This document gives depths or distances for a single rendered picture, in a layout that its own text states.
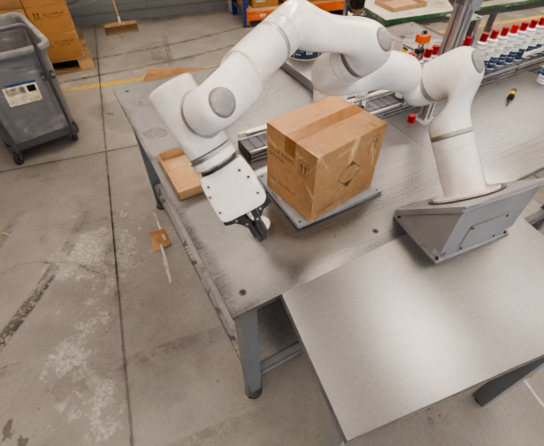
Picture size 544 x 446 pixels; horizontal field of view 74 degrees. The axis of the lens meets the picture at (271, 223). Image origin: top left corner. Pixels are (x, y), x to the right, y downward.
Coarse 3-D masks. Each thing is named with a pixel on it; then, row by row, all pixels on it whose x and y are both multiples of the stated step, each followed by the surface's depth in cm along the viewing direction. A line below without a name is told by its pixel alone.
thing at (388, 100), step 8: (504, 64) 198; (512, 64) 198; (488, 72) 192; (384, 96) 174; (392, 96) 174; (368, 104) 168; (376, 104) 168; (384, 104) 168; (392, 104) 169; (256, 136) 151; (264, 136) 151; (248, 144) 147; (256, 144) 147; (264, 144) 147
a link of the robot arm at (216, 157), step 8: (224, 144) 64; (232, 144) 66; (216, 152) 63; (224, 152) 64; (232, 152) 65; (200, 160) 63; (208, 160) 63; (216, 160) 63; (224, 160) 65; (192, 168) 66; (200, 168) 64; (208, 168) 64
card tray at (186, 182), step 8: (168, 152) 146; (176, 152) 148; (160, 160) 142; (168, 160) 147; (176, 160) 147; (184, 160) 147; (168, 168) 144; (176, 168) 144; (184, 168) 144; (168, 176) 138; (176, 176) 140; (184, 176) 140; (192, 176) 140; (200, 176) 140; (176, 184) 137; (184, 184) 137; (192, 184) 137; (200, 184) 132; (176, 192) 134; (184, 192) 130; (192, 192) 132; (200, 192) 134
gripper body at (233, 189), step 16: (240, 160) 65; (208, 176) 66; (224, 176) 66; (240, 176) 66; (256, 176) 68; (208, 192) 67; (224, 192) 67; (240, 192) 67; (256, 192) 67; (224, 208) 68; (240, 208) 68
